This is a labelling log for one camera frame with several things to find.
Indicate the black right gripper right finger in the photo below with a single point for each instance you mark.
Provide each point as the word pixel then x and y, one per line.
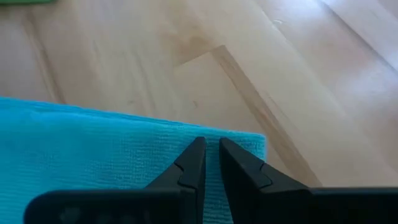
pixel 248 183

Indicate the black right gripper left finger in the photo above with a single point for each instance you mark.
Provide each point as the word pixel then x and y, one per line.
pixel 189 168

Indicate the blue microfiber towel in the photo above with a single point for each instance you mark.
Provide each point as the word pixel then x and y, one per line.
pixel 93 149

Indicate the dark green microfiber towel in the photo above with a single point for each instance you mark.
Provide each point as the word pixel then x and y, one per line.
pixel 25 1

